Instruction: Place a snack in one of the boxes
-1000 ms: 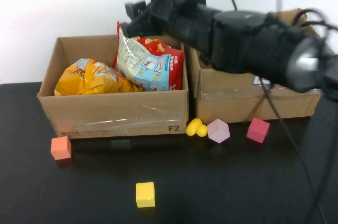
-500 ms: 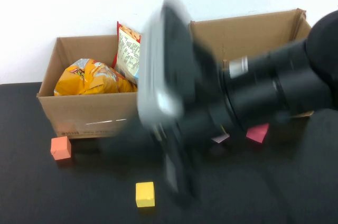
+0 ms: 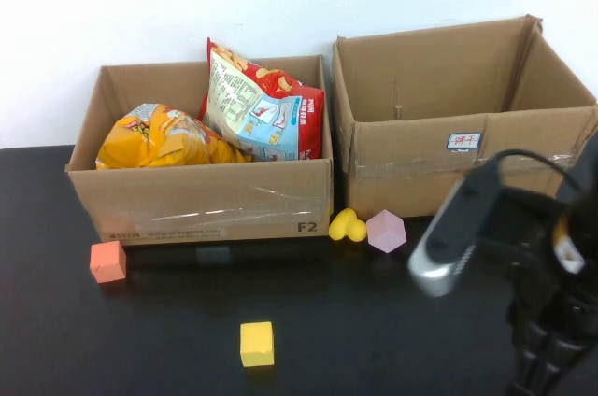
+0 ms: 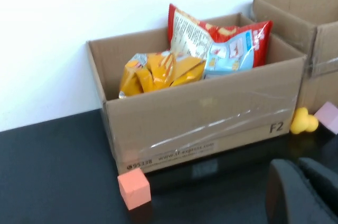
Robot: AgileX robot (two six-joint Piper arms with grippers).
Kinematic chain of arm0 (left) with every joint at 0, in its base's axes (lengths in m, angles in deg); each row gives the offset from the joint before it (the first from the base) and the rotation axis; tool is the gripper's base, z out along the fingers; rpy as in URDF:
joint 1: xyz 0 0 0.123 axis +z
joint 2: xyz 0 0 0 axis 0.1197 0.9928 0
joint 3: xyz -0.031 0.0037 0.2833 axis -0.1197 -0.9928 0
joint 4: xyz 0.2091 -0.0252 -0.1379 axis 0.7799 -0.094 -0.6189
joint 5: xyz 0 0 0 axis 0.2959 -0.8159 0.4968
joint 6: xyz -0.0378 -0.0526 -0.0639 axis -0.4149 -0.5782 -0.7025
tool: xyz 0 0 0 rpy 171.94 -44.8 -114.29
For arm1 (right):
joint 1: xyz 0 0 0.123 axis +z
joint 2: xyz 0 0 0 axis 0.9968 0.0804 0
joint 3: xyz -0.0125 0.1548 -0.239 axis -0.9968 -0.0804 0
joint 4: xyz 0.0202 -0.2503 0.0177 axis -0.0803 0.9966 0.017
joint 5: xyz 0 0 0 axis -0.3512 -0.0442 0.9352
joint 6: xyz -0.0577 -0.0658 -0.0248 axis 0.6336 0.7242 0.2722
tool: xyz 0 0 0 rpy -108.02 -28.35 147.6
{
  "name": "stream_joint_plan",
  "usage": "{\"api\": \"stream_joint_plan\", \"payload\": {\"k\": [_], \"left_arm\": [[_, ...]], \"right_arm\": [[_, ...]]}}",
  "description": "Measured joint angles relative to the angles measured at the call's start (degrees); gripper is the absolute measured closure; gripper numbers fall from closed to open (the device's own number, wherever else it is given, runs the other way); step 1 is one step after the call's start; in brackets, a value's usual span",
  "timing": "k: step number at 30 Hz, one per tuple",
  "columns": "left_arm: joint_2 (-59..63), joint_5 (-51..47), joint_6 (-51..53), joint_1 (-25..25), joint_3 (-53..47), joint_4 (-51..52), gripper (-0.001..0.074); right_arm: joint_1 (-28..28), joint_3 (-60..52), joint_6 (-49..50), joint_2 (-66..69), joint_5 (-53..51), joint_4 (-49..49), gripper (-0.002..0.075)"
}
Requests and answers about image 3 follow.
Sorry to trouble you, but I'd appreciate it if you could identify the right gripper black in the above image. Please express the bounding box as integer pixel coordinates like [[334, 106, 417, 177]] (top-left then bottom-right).
[[505, 208, 598, 396]]

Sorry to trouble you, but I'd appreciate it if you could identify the red prawn cracker bag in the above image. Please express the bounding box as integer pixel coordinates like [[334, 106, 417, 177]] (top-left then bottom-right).
[[198, 36, 326, 163]]

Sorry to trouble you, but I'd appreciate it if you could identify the pale lilac foam cube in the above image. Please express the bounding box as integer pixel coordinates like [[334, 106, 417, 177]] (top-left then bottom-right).
[[365, 208, 406, 255]]

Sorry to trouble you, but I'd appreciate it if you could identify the cardboard box with white label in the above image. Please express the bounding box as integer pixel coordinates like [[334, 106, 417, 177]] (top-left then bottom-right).
[[331, 14, 598, 219]]

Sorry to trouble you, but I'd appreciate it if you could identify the yellow rubber duck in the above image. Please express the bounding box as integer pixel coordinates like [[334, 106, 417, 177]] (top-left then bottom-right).
[[328, 207, 368, 243]]

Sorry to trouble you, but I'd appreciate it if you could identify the yellow foam cube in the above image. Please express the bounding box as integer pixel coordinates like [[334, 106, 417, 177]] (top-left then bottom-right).
[[239, 320, 275, 368]]

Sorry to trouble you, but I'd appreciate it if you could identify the cardboard box with F2 print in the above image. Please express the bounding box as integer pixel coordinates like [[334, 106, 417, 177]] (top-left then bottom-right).
[[64, 54, 335, 247]]

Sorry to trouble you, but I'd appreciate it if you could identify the orange foam cube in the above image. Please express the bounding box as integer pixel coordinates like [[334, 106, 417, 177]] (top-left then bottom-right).
[[89, 240, 128, 284]]

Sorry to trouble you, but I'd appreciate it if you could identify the large yellow chip bag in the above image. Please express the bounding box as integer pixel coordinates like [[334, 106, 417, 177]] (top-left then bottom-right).
[[95, 103, 253, 171]]

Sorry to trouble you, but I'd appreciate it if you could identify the right wrist camera black silver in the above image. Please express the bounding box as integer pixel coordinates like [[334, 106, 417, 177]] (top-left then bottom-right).
[[406, 164, 562, 298]]

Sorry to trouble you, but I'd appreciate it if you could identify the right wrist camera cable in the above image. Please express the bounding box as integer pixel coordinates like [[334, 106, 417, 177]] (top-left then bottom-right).
[[466, 148, 585, 194]]

